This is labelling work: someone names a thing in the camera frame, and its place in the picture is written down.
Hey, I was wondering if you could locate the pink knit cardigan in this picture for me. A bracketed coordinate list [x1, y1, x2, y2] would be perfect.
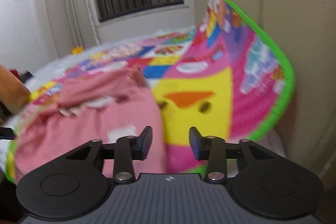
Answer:
[14, 67, 167, 182]

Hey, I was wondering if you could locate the colourful cartoon play mat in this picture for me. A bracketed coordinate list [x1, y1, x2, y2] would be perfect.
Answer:
[4, 0, 296, 184]

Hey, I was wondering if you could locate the small yellow toy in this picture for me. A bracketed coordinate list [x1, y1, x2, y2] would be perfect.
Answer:
[72, 46, 83, 55]

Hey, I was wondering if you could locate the brown paper bag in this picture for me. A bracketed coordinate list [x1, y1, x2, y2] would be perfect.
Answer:
[0, 65, 31, 114]

